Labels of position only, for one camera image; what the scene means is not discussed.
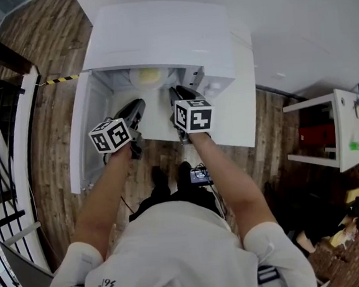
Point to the small white table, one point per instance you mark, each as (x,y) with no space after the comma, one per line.
(351,124)

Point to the person's left black shoe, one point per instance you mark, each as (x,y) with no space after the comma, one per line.
(160,176)

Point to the yellow black striped tape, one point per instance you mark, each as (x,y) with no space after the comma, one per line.
(63,79)

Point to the person's black shoe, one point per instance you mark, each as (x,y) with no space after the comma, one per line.
(184,172)
(160,176)

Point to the person's white shirt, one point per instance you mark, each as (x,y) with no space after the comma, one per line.
(177,258)

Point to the person's right black shoe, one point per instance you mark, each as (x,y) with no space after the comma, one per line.
(184,172)

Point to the white plate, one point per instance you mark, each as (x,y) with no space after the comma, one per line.
(135,81)

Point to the person's right forearm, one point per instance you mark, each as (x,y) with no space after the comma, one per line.
(233,191)

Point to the small black screen device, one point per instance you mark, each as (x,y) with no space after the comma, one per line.
(201,177)

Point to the white microwave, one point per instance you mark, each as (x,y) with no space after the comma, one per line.
(157,32)

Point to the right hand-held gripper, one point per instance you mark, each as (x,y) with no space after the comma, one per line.
(196,116)

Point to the red box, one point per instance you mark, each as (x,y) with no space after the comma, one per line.
(316,134)

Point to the yellow box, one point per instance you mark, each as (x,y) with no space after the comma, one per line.
(355,194)

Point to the grey top table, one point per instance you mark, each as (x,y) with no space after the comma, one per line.
(25,272)

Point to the person's left forearm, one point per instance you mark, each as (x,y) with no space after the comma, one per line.
(101,209)

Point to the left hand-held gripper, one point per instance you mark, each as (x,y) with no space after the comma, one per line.
(111,136)

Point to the pale yellow shredded food pile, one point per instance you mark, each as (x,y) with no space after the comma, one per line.
(148,76)

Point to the person's black trousers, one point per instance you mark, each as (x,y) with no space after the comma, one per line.
(172,199)

